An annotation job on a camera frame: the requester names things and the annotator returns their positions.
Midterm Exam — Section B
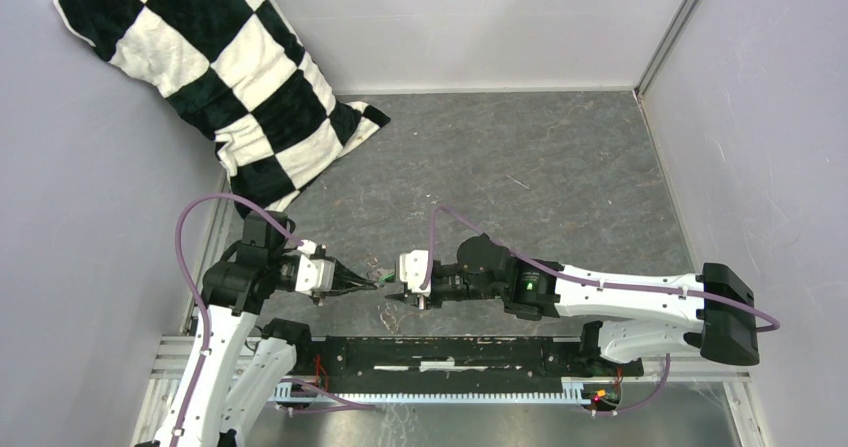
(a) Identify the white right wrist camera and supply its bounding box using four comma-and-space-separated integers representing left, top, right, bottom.
396, 249, 432, 297

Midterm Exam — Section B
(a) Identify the purple cable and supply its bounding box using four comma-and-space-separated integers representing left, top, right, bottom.
168, 193, 380, 447
423, 205, 782, 419

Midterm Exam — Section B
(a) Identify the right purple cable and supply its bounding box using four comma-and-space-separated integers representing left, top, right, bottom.
423, 205, 782, 419

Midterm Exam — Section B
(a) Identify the aluminium corner profile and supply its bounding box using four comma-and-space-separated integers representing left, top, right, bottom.
633, 0, 701, 102

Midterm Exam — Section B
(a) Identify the key with green tag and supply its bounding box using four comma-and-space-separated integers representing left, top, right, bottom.
377, 270, 396, 284

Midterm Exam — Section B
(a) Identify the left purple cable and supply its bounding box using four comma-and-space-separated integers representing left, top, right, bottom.
168, 193, 380, 447

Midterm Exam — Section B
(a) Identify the aluminium frame rail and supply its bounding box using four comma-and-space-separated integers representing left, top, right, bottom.
149, 336, 751, 383

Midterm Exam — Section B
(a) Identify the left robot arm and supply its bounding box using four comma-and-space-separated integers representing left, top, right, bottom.
146, 213, 377, 446

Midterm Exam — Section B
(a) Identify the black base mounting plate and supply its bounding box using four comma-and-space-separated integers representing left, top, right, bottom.
289, 336, 644, 394

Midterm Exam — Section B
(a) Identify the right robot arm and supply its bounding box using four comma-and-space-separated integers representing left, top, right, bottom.
395, 234, 760, 375

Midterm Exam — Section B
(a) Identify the metal key organizer plate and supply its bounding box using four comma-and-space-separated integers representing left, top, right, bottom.
365, 255, 401, 335

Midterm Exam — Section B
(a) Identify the black and white checkered pillow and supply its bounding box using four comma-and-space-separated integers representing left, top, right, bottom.
54, 0, 390, 212

